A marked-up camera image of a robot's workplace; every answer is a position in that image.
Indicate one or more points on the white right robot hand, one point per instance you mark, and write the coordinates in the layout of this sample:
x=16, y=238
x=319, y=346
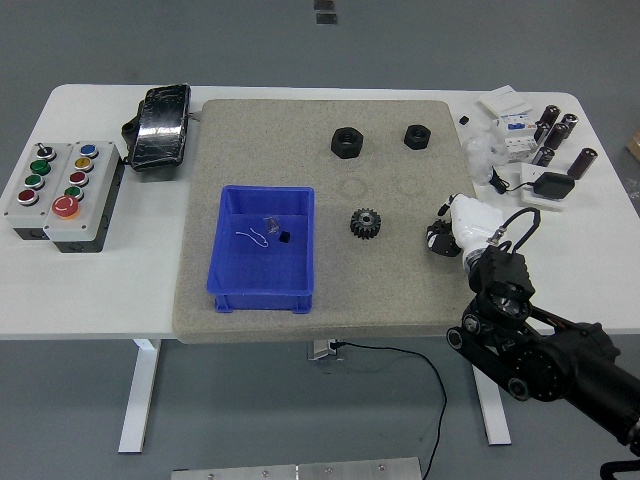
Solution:
x=475, y=220

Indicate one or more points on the large black gear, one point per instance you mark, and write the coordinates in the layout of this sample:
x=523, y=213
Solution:
x=361, y=229

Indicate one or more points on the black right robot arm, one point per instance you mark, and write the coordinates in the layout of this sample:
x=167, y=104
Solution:
x=575, y=360

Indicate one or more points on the small black hex nut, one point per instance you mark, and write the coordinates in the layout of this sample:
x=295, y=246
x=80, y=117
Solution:
x=411, y=140

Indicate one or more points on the large black hex nut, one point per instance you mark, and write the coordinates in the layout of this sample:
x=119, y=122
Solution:
x=338, y=145

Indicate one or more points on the brown cardboard box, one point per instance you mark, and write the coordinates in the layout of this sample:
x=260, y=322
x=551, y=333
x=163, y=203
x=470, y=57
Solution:
x=635, y=145

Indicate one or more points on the silver table control box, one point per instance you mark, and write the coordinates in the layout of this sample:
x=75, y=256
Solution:
x=322, y=349

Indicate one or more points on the blue plastic box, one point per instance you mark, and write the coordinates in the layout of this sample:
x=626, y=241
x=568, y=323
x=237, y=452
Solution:
x=260, y=272

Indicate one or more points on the grey emergency-stop button box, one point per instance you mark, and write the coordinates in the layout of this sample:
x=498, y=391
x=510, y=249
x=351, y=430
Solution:
x=100, y=190

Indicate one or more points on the grey four-button control box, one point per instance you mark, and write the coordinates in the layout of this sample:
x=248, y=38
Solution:
x=15, y=207

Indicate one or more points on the crumpled clear plastic bag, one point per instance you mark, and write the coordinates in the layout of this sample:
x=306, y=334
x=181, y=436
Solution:
x=480, y=155

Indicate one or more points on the white square panel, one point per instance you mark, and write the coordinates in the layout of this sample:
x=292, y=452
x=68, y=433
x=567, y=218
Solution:
x=527, y=172

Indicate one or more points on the black power adapter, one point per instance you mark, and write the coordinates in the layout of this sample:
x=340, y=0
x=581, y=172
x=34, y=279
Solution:
x=552, y=185

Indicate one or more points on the white circuit breaker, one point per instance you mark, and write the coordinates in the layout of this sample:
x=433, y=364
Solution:
x=517, y=145

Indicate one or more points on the small black cap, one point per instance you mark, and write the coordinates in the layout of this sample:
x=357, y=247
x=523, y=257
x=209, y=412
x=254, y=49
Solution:
x=465, y=120

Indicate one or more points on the small black cube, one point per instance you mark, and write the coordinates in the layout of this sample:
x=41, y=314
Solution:
x=285, y=237

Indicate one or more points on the white table leg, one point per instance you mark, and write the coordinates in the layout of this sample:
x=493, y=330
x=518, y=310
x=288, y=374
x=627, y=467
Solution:
x=495, y=415
x=140, y=390

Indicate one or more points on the small clear screw bag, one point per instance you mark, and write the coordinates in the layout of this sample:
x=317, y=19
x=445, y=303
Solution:
x=271, y=226

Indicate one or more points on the grey-brown speckled mat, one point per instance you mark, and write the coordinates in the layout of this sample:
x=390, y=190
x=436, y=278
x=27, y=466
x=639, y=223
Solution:
x=280, y=150

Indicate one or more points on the floor outlet cover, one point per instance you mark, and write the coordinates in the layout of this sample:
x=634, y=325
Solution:
x=326, y=18
x=324, y=4

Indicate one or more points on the grey metal plate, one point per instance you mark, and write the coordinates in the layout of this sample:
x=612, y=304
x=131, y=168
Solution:
x=300, y=471

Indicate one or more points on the black wrapped foot pedal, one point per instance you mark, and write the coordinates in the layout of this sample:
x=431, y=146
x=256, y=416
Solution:
x=160, y=125

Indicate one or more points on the white wall switch plate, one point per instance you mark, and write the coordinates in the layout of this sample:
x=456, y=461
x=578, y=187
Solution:
x=505, y=100

